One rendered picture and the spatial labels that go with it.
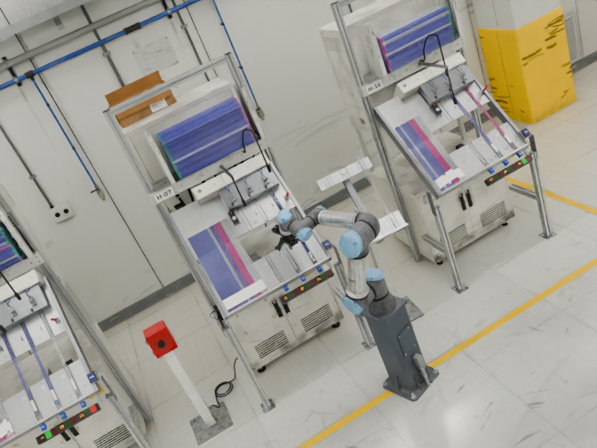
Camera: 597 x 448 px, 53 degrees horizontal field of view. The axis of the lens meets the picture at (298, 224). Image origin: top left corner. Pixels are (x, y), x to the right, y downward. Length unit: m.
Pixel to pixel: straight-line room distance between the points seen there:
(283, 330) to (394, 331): 0.95
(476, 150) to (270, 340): 1.76
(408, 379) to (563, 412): 0.78
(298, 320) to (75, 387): 1.39
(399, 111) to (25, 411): 2.75
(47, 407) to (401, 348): 1.88
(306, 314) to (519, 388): 1.37
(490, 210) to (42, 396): 3.05
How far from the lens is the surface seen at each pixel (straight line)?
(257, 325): 3.81
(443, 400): 3.40
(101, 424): 3.93
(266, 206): 3.53
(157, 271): 5.30
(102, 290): 5.31
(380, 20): 4.00
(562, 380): 3.39
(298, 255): 3.43
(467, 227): 4.29
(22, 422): 3.54
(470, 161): 3.82
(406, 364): 3.34
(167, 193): 3.52
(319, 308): 3.92
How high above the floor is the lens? 2.47
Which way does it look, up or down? 27 degrees down
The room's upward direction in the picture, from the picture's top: 23 degrees counter-clockwise
